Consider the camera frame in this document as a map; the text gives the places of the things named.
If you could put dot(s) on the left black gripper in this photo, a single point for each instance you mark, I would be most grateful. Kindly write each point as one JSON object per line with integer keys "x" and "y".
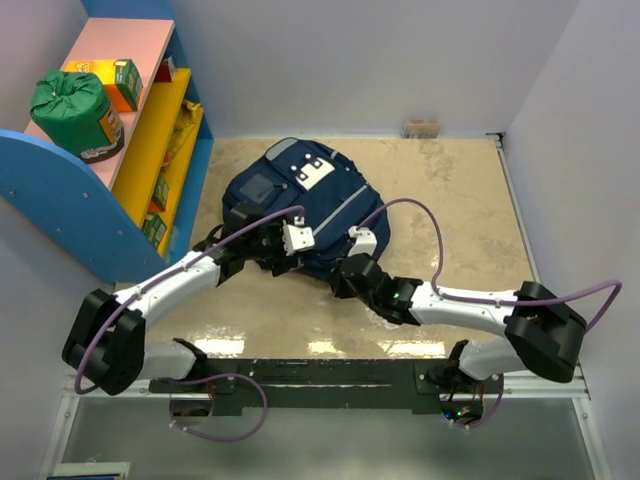
{"x": 278, "y": 266}

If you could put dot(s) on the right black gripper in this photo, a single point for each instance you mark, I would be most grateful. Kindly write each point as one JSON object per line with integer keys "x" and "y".
{"x": 336, "y": 281}

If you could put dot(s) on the navy blue school backpack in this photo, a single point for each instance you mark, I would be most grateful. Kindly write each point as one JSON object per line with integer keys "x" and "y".
{"x": 334, "y": 193}

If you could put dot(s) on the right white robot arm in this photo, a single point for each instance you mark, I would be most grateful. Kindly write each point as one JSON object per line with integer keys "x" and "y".
{"x": 531, "y": 328}

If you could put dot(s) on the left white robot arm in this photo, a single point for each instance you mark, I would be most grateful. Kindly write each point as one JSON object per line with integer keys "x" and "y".
{"x": 108, "y": 346}

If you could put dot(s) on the yellow snack bag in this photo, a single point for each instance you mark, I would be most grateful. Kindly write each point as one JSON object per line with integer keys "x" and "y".
{"x": 184, "y": 124}

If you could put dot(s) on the green box on lower shelf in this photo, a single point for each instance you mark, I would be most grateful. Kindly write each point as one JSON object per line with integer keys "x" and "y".
{"x": 159, "y": 195}

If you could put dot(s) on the blue pink yellow shelf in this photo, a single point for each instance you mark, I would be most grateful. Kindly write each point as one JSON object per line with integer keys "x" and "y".
{"x": 114, "y": 197}

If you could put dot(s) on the small box on yellow shelf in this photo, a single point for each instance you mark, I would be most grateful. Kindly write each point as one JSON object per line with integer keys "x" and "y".
{"x": 166, "y": 71}

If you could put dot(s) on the yellow green carton box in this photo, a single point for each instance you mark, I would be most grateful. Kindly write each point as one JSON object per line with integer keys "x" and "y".
{"x": 120, "y": 78}

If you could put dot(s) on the green wrapped round package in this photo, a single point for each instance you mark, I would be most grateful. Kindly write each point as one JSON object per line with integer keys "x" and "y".
{"x": 76, "y": 113}

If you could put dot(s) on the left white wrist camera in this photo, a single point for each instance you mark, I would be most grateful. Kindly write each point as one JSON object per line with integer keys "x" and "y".
{"x": 296, "y": 236}

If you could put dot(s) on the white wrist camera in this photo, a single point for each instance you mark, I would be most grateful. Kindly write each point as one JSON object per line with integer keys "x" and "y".
{"x": 363, "y": 241}
{"x": 296, "y": 236}

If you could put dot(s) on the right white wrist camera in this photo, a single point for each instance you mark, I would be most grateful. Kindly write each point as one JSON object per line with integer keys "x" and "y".
{"x": 363, "y": 241}

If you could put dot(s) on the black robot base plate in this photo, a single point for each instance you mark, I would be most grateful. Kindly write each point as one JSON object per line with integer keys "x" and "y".
{"x": 427, "y": 387}

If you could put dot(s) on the small box at back wall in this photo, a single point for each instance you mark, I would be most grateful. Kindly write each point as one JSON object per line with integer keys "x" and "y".
{"x": 421, "y": 129}

